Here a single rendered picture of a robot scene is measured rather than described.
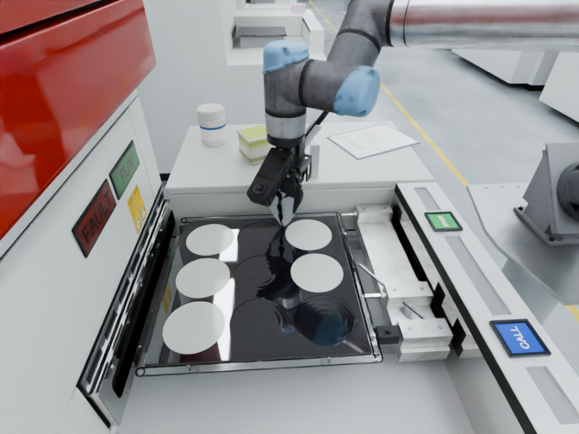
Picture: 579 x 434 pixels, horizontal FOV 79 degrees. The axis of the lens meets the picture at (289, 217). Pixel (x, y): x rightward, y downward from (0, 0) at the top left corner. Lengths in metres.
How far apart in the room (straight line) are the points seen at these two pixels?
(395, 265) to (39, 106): 0.63
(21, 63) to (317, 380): 0.56
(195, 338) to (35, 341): 0.24
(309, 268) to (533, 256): 0.55
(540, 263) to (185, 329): 0.78
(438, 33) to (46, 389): 0.65
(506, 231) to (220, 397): 0.78
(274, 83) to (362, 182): 0.34
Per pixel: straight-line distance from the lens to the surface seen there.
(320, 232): 0.76
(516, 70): 5.20
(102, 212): 0.56
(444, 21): 0.59
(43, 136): 0.37
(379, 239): 0.80
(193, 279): 0.69
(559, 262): 1.02
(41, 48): 0.40
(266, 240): 0.75
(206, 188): 0.81
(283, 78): 0.60
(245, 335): 0.60
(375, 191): 0.85
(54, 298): 0.47
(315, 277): 0.67
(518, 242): 1.03
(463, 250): 0.71
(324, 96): 0.57
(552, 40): 0.58
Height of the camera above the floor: 1.39
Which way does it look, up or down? 38 degrees down
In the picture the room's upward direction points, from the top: straight up
